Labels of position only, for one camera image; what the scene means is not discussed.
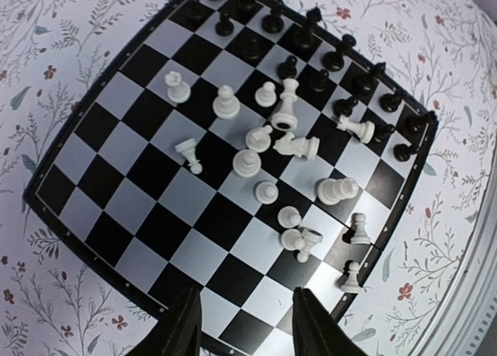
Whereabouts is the white pawn at edge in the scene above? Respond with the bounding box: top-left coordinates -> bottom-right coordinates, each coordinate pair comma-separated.
350,213 -> 371,245

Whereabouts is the floral patterned table mat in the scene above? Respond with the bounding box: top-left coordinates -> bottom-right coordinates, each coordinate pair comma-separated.
1,0 -> 496,355

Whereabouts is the white bishop piece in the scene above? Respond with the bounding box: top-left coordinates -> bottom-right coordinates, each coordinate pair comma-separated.
213,86 -> 240,120

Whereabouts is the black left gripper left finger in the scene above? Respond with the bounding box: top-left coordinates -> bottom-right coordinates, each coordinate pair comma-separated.
145,288 -> 202,355

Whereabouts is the white pawn piece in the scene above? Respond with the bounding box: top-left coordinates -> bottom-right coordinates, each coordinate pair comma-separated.
255,82 -> 276,107

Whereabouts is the black and white chess board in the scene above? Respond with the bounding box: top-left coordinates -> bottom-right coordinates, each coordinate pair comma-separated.
25,0 -> 438,355

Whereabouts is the white pawn off board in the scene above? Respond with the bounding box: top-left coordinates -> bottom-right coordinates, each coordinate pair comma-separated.
341,261 -> 361,294

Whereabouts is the white knight lying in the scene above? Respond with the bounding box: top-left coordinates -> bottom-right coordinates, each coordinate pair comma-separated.
273,131 -> 320,161

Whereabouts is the white rook piece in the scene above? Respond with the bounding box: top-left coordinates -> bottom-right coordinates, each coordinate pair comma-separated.
317,178 -> 359,205

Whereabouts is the white king lying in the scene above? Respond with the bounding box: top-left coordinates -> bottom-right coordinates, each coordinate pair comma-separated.
270,79 -> 299,131

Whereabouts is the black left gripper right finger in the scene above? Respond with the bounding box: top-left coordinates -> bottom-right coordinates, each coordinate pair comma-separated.
292,288 -> 360,356

